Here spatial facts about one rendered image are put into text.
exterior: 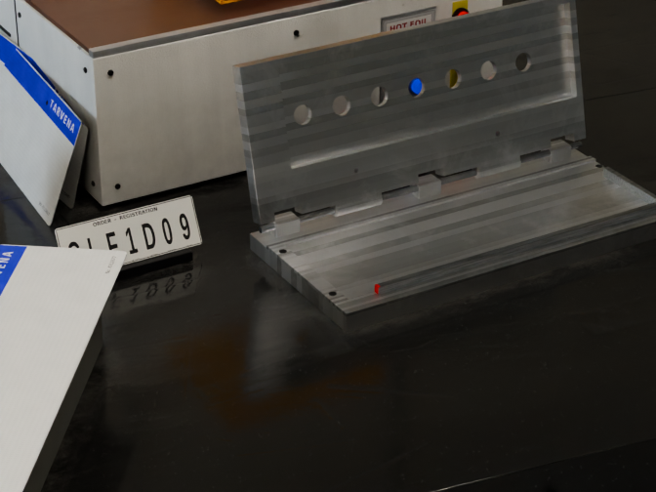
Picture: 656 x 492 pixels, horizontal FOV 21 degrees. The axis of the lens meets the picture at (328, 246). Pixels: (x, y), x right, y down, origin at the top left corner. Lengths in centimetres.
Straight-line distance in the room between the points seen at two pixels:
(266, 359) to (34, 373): 29
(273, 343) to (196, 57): 40
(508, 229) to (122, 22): 50
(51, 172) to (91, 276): 36
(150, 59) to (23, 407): 60
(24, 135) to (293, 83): 37
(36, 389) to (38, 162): 59
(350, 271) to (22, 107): 49
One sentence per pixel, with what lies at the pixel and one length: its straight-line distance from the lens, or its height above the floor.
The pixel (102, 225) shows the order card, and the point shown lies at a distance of 191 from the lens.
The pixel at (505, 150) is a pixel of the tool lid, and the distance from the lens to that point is 207.
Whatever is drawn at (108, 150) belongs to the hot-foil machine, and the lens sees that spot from 202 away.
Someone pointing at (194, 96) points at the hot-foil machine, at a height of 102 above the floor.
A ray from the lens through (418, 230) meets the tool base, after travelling 196.
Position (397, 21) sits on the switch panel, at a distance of 215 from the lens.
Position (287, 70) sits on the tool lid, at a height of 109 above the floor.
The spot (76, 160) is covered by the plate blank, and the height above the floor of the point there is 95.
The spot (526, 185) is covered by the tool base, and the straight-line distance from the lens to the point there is 206.
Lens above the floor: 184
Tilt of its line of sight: 28 degrees down
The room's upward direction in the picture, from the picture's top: straight up
